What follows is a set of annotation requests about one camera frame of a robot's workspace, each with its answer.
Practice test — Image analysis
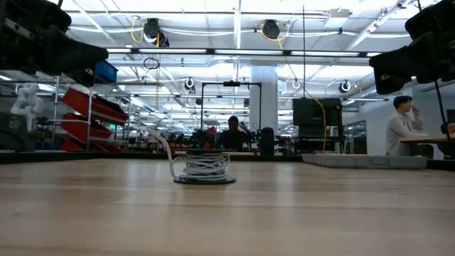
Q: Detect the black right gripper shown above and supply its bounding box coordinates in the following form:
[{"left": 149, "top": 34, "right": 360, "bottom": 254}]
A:
[{"left": 368, "top": 0, "right": 455, "bottom": 96}]

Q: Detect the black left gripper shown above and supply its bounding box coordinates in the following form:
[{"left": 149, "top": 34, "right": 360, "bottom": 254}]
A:
[{"left": 0, "top": 0, "right": 109, "bottom": 88}]

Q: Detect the white cord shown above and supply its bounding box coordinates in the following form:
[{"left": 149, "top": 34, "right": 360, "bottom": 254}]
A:
[{"left": 147, "top": 129, "right": 232, "bottom": 181}]

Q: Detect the blue plastic bin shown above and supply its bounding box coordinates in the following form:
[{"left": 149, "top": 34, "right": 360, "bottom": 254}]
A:
[{"left": 93, "top": 59, "right": 119, "bottom": 84}]

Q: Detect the red plastic bin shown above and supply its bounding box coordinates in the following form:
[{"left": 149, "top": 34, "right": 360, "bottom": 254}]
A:
[
  {"left": 61, "top": 87, "right": 130, "bottom": 124},
  {"left": 59, "top": 112, "right": 113, "bottom": 142},
  {"left": 59, "top": 137, "right": 124, "bottom": 154}
]

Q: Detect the metal shelf rack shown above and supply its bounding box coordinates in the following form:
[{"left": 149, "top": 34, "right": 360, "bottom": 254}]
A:
[{"left": 45, "top": 73, "right": 133, "bottom": 154}]

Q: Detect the wooden desk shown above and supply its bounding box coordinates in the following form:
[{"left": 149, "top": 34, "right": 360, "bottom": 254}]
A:
[{"left": 399, "top": 133, "right": 455, "bottom": 157}]

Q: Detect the black display screen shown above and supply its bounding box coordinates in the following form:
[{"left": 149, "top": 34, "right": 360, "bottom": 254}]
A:
[{"left": 291, "top": 97, "right": 344, "bottom": 137}]

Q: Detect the grey plastic tool case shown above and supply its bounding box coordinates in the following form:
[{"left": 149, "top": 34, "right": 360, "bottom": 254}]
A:
[{"left": 301, "top": 152, "right": 429, "bottom": 170}]

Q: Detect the white pillar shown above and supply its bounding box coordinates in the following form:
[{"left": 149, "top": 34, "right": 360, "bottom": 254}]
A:
[{"left": 248, "top": 65, "right": 279, "bottom": 151}]

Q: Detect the black cylindrical stand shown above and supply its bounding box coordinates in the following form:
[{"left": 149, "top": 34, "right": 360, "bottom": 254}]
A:
[{"left": 259, "top": 126, "right": 276, "bottom": 156}]

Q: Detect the LED light bar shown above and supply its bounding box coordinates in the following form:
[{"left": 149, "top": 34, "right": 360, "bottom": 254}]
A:
[{"left": 105, "top": 46, "right": 383, "bottom": 59}]

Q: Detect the black ceiling cable reel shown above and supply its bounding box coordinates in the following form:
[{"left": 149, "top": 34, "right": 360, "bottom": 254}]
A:
[
  {"left": 142, "top": 16, "right": 171, "bottom": 48},
  {"left": 261, "top": 18, "right": 282, "bottom": 41}
]

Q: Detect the yellow hanging cable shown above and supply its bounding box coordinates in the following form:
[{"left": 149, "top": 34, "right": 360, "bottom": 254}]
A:
[{"left": 311, "top": 97, "right": 328, "bottom": 153}]

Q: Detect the black camera gantry frame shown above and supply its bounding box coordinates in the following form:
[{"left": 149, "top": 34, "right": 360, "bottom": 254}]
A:
[{"left": 200, "top": 80, "right": 263, "bottom": 153}]

